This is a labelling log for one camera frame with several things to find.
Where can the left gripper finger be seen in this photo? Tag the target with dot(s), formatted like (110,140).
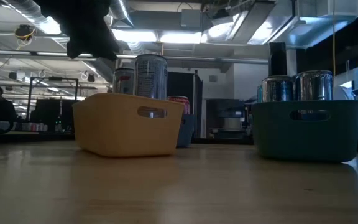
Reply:
(95,43)

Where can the yellow plastic bin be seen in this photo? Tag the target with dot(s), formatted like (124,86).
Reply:
(113,130)

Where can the red Coca-Cola can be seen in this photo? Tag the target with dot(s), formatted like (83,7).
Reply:
(180,105)

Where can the dark blue-grey plastic bin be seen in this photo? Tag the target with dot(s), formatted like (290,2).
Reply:
(186,133)

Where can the teal green plastic bin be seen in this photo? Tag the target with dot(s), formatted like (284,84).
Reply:
(275,140)

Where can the ceiling light panel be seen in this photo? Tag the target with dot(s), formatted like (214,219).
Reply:
(180,38)
(137,36)

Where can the black yellow ceiling device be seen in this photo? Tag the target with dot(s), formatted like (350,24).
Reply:
(25,31)

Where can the black monitor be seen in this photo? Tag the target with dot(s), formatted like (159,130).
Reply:
(48,115)

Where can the black tall cabinet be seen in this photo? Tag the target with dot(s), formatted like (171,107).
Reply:
(182,84)

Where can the grey ceiling box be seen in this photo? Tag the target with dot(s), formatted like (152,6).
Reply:
(191,18)

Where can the silver ceiling pipe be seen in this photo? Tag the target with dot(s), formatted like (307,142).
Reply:
(197,59)

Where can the black coffee machine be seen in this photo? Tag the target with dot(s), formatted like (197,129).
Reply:
(228,109)

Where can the black pillar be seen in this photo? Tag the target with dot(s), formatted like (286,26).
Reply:
(278,59)

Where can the silver round air duct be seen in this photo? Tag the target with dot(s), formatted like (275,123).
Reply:
(17,6)
(123,12)

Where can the black metal stand frame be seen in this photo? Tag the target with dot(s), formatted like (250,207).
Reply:
(51,78)

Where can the wall vent grille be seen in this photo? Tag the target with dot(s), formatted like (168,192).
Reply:
(212,78)

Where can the large silver rectangular duct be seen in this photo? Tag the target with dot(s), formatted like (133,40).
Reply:
(253,21)

